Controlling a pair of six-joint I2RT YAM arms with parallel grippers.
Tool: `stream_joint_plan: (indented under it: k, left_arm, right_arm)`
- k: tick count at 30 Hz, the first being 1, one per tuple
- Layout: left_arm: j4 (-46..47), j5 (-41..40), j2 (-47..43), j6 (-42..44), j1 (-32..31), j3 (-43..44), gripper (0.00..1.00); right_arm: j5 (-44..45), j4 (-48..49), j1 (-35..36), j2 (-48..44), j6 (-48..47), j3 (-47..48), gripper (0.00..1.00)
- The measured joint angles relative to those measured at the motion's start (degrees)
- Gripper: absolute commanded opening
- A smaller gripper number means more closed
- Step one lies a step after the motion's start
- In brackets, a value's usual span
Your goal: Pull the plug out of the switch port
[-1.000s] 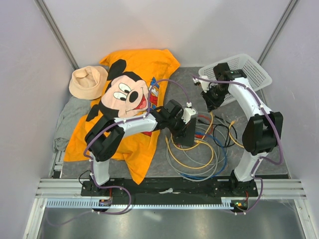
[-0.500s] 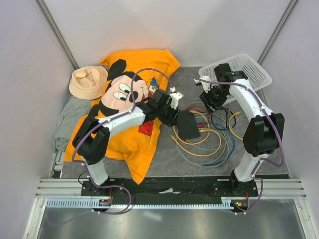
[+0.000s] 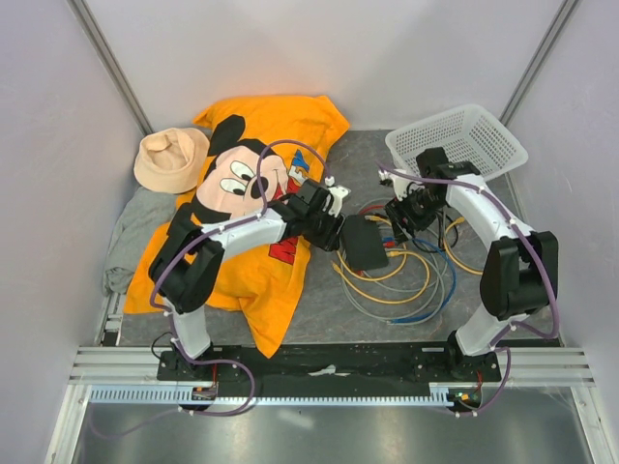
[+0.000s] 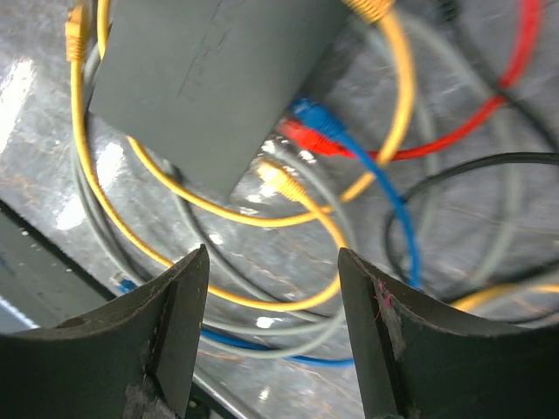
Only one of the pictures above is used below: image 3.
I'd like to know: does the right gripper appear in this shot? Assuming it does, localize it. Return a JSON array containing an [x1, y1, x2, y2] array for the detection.
[[384, 187, 445, 247]]

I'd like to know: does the black ethernet cable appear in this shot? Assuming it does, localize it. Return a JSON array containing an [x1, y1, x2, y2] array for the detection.
[[410, 207, 460, 252]]

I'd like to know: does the yellow ethernet cable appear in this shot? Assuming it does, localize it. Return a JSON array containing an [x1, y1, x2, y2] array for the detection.
[[331, 214, 431, 305], [442, 216, 485, 276]]

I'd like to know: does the black network switch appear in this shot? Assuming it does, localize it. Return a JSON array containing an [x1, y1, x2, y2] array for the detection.
[[341, 215, 389, 272]]

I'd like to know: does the blue ethernet cable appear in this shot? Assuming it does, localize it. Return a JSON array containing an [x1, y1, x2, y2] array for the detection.
[[381, 236, 457, 326]]

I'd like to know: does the white plastic basket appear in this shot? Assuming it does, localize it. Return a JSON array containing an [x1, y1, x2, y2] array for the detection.
[[385, 104, 528, 181]]

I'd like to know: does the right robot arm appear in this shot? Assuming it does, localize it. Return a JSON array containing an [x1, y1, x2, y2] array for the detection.
[[379, 147, 560, 381]]

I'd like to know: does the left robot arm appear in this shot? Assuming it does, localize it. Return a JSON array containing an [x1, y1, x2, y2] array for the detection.
[[148, 178, 350, 380]]

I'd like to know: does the orange Mickey Mouse shirt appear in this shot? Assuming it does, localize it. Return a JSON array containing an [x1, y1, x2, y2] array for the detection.
[[125, 95, 349, 360]]

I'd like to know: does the peach bucket hat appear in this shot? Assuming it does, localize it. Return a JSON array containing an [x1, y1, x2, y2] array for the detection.
[[133, 128, 210, 194]]

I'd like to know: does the grey cloth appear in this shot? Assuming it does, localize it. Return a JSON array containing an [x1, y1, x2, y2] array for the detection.
[[103, 187, 177, 295]]

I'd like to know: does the grey ethernet cable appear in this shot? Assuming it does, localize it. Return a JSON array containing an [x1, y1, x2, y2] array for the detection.
[[338, 197, 447, 322]]

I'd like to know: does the red ethernet cable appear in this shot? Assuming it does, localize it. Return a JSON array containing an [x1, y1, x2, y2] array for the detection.
[[357, 204, 394, 247]]

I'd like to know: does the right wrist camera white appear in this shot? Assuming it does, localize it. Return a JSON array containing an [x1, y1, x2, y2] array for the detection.
[[378, 169, 412, 201]]

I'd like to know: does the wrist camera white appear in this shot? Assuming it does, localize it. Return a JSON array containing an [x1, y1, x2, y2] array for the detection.
[[324, 176, 351, 217], [378, 169, 412, 201]]

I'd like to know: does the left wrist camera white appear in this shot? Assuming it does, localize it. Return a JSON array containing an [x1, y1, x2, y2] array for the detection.
[[324, 176, 351, 217]]

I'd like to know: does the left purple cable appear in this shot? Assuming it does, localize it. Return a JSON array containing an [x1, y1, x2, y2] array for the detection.
[[88, 138, 335, 439]]

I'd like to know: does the purple cable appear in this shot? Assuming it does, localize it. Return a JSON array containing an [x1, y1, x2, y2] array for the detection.
[[88, 138, 335, 439], [376, 160, 562, 420]]

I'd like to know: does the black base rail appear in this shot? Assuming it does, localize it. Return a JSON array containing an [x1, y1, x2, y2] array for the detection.
[[157, 342, 502, 398]]

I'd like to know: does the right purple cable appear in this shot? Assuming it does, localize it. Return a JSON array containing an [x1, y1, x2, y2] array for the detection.
[[376, 160, 562, 420]]

